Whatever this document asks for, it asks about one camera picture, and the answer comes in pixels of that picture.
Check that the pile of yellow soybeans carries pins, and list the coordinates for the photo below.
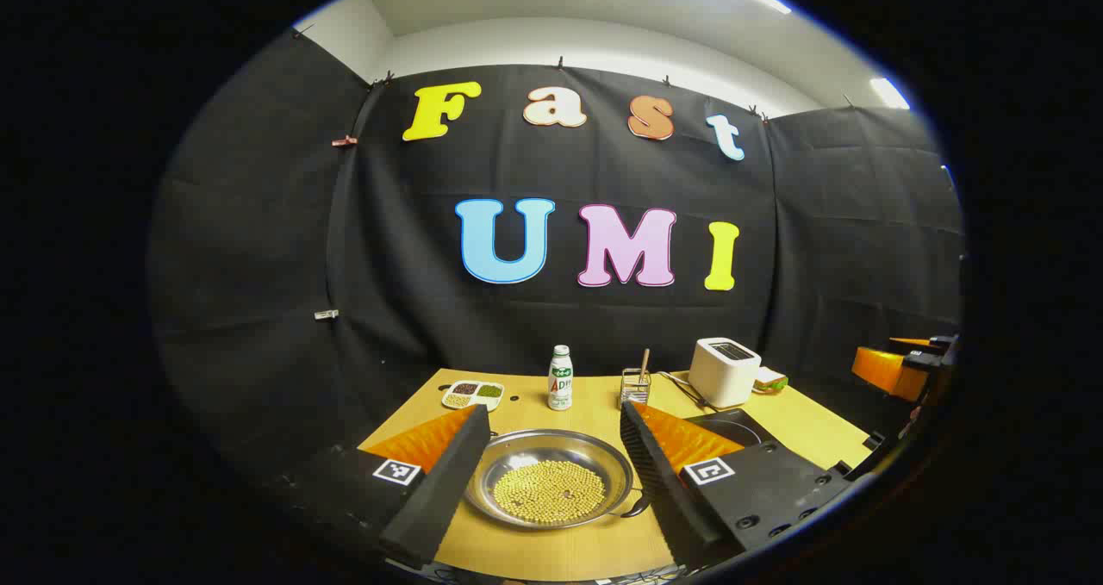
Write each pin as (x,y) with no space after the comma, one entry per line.
(547,490)

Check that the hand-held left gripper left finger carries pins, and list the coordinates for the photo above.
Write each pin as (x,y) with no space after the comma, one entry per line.
(439,490)

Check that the black backdrop cloth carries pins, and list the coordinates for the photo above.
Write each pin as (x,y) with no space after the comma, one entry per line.
(388,249)

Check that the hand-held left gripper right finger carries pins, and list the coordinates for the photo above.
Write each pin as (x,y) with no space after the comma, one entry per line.
(663,490)

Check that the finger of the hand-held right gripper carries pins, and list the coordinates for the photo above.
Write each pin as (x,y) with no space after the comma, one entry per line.
(913,342)
(888,374)

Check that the black induction cooktop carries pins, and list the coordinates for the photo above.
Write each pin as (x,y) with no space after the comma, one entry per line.
(741,428)

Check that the white divided bean dish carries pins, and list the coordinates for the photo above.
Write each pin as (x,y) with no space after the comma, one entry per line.
(472,395)

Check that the small plate with toy food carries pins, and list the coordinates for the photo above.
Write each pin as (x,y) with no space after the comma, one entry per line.
(769,381)

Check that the white toaster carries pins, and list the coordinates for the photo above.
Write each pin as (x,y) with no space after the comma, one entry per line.
(722,378)

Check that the white milk drink bottle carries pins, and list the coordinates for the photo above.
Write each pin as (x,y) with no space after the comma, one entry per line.
(560,387)

